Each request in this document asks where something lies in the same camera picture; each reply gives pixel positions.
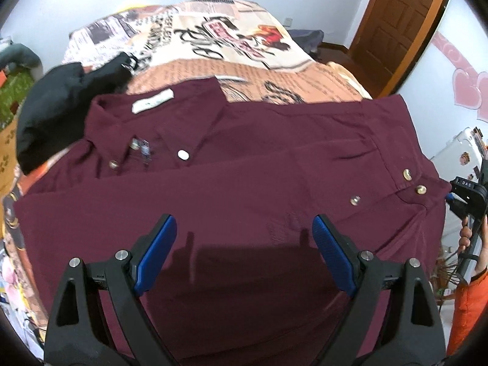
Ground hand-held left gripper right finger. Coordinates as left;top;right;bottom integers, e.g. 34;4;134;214
310;213;447;366

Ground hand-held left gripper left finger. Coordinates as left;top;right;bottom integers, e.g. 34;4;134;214
44;213;180;366

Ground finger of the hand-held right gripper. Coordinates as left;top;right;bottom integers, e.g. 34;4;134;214
444;194;466;218

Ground maroon button shirt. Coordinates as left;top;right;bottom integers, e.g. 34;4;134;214
14;78;452;366

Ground black garment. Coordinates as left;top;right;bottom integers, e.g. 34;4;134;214
15;51;140;174

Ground person's right hand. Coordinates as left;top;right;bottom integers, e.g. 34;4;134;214
457;213;488;275

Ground white suitcase with stickers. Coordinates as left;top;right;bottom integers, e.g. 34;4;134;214
429;127;488;245

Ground brown dried plant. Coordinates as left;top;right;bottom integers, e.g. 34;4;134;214
435;244;462;306

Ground wooden door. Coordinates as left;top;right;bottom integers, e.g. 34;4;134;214
349;0;452;100

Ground grey backpack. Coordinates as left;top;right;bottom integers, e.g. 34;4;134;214
286;28;325;62

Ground printed bedsheet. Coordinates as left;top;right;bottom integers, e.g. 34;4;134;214
0;0;374;363

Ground green patterned cloth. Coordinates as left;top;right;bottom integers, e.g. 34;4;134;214
0;66;37;123

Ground grey pillow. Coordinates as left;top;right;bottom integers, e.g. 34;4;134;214
0;42;42;69

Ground pink heart wall decals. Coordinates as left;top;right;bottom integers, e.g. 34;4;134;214
432;30;488;111

